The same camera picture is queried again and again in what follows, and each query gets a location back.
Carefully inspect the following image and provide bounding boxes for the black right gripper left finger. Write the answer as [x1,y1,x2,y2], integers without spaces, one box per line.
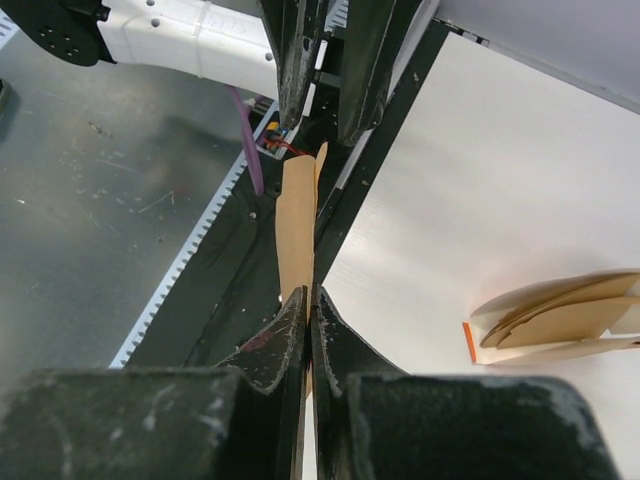
[1,287,307,479]

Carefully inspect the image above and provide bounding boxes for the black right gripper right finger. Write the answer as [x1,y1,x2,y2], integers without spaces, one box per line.
[310,286,619,479]

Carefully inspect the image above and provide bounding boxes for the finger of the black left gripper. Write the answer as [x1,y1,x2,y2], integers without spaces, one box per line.
[257,0,329,128]
[336,0,441,148]

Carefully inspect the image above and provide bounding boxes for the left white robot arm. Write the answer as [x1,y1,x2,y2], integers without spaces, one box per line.
[1,1,438,146]

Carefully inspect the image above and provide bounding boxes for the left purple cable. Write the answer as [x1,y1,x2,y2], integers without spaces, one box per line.
[224,84,267,196]

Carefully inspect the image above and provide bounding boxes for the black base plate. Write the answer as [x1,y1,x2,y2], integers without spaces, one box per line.
[112,20,449,368]

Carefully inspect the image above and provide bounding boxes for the grey cable duct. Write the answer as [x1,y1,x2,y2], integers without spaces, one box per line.
[107,94,281,370]

